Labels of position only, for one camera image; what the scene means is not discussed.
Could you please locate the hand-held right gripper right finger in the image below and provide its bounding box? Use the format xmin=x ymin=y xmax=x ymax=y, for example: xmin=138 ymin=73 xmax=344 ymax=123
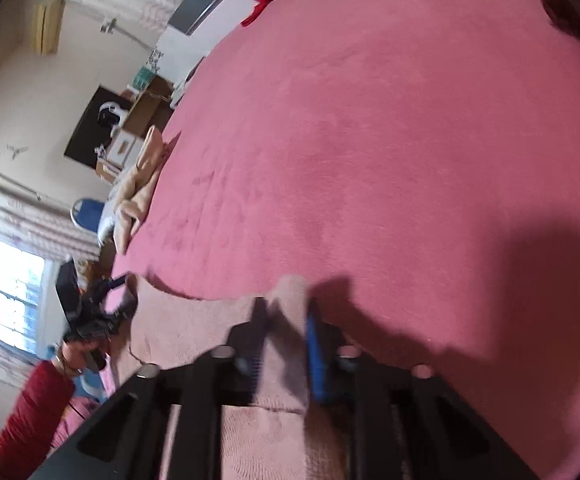
xmin=305 ymin=300 xmax=540 ymax=480

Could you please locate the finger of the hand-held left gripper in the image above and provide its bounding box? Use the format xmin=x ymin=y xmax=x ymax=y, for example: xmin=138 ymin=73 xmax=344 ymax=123
xmin=104 ymin=296 xmax=138 ymax=322
xmin=96 ymin=273 xmax=134 ymax=299

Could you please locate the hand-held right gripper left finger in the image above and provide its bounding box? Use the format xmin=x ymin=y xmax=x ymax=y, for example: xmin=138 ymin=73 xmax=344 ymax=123
xmin=30 ymin=296 xmax=271 ymax=480

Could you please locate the light pink knit sweater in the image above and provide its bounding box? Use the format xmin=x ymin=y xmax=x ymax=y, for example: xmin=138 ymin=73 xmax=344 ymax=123
xmin=107 ymin=275 xmax=353 ymax=480

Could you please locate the person's left forearm red sleeve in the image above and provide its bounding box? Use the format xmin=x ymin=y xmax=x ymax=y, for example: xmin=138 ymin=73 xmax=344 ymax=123
xmin=0 ymin=357 xmax=78 ymax=471

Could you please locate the person's left hand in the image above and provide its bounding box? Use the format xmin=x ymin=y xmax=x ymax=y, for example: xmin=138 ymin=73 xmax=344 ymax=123
xmin=55 ymin=339 xmax=97 ymax=379

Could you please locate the silver pillow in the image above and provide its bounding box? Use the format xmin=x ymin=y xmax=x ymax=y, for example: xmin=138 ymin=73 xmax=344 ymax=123
xmin=97 ymin=200 xmax=122 ymax=247

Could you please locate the bright window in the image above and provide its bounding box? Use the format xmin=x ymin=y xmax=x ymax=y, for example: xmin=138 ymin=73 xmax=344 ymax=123
xmin=0 ymin=254 xmax=47 ymax=357

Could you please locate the blue chair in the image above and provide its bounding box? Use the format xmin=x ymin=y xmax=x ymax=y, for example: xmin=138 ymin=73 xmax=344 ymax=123
xmin=70 ymin=197 xmax=107 ymax=234

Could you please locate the blue cloth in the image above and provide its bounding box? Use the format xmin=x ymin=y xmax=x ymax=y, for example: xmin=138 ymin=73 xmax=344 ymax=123
xmin=72 ymin=374 xmax=107 ymax=403

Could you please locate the beige knit garment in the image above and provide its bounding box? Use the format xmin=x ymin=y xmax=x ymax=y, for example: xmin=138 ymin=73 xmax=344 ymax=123
xmin=112 ymin=125 xmax=169 ymax=256

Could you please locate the black flat screen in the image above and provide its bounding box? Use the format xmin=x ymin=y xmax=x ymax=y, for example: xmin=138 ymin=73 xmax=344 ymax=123
xmin=64 ymin=85 xmax=137 ymax=169

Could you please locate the white round robot toy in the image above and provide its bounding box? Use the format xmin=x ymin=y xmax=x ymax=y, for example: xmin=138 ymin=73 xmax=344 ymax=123
xmin=97 ymin=102 xmax=127 ymax=129

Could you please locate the brown cardboard box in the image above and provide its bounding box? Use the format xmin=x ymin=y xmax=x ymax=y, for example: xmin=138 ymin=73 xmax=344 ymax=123
xmin=122 ymin=77 xmax=173 ymax=139

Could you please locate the pink fleece bed blanket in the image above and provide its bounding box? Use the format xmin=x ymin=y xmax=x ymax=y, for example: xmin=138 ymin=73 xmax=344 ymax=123
xmin=52 ymin=0 xmax=580 ymax=480

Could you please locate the white flower print nightstand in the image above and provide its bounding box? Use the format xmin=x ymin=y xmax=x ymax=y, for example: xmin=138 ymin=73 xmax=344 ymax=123
xmin=155 ymin=25 xmax=217 ymax=97

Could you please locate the beige air conditioner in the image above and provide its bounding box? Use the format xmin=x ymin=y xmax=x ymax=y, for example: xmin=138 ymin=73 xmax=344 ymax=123
xmin=31 ymin=0 xmax=67 ymax=57

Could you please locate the metal wall rail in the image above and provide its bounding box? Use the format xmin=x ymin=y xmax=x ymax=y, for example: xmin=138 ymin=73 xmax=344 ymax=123
xmin=0 ymin=129 xmax=42 ymax=202

